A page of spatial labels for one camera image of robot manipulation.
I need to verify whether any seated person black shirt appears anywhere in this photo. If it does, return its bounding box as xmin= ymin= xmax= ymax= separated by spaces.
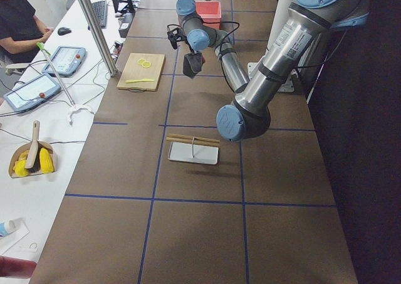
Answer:
xmin=1 ymin=0 xmax=53 ymax=63

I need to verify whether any far teach pendant tablet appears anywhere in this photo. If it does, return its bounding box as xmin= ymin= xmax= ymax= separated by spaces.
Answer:
xmin=50 ymin=46 xmax=86 ymax=77

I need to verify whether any white camera pole base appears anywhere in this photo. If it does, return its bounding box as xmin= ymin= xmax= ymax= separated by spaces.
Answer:
xmin=248 ymin=0 xmax=294 ymax=89

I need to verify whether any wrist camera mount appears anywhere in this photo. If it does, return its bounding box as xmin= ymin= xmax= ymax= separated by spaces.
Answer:
xmin=167 ymin=25 xmax=187 ymax=50

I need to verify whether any grey pink towel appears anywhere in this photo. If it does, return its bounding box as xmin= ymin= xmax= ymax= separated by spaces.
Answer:
xmin=182 ymin=52 xmax=205 ymax=79

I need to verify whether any aluminium frame post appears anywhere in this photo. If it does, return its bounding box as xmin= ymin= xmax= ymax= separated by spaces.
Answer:
xmin=78 ymin=0 xmax=118 ymax=77

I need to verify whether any black computer mouse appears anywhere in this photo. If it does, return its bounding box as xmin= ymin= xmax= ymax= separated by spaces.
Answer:
xmin=57 ymin=27 xmax=71 ymax=36

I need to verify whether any wooden rack rod inner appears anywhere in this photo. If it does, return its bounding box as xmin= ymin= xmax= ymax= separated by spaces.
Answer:
xmin=166 ymin=137 xmax=220 ymax=147

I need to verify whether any yellow plastic knife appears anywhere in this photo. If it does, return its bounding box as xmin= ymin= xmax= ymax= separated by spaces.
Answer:
xmin=125 ymin=78 xmax=155 ymax=84

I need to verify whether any yellow cloth in dustpan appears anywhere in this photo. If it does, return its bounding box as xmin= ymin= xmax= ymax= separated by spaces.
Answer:
xmin=13 ymin=147 xmax=55 ymax=177

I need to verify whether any black box with label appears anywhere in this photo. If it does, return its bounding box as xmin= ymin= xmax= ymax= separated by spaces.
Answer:
xmin=118 ymin=13 xmax=135 ymax=38

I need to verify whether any white rack tray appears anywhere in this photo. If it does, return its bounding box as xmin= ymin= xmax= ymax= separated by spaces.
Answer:
xmin=168 ymin=142 xmax=219 ymax=165

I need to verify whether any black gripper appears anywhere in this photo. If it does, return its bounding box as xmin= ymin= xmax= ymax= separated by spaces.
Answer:
xmin=189 ymin=45 xmax=201 ymax=55

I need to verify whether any black keyboard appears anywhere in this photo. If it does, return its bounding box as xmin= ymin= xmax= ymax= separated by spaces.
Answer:
xmin=91 ymin=0 xmax=108 ymax=28

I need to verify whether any near teach pendant tablet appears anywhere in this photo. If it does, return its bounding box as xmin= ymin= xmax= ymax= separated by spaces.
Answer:
xmin=4 ymin=73 xmax=61 ymax=112

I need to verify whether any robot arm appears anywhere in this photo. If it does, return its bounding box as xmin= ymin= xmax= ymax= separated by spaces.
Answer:
xmin=176 ymin=0 xmax=369 ymax=142

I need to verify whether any beige hand brush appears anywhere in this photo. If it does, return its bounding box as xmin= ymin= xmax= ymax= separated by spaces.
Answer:
xmin=25 ymin=120 xmax=41 ymax=173

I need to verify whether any teach pendant tablet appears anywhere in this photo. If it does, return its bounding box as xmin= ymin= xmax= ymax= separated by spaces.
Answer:
xmin=50 ymin=46 xmax=86 ymax=77
xmin=4 ymin=73 xmax=61 ymax=112

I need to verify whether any beige dustpan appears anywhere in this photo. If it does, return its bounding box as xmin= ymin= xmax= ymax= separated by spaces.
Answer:
xmin=8 ymin=141 xmax=56 ymax=178

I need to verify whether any wooden rack rod outer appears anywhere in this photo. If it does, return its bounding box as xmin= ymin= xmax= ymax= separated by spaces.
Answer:
xmin=167 ymin=134 xmax=220 ymax=143

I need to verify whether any pink plastic bin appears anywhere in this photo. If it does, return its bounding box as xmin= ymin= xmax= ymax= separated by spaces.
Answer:
xmin=195 ymin=2 xmax=222 ymax=29

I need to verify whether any white blue tube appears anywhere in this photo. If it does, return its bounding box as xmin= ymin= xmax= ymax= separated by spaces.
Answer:
xmin=0 ymin=220 xmax=17 ymax=238

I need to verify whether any reacher grabber stick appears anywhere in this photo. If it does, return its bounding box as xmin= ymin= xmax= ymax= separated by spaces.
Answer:
xmin=36 ymin=42 xmax=95 ymax=126

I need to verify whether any bamboo cutting board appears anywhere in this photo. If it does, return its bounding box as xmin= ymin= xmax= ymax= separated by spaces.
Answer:
xmin=117 ymin=53 xmax=165 ymax=92

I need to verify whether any wooden rack rod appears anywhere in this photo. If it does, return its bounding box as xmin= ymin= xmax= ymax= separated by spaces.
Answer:
xmin=167 ymin=134 xmax=220 ymax=143
xmin=166 ymin=137 xmax=220 ymax=147

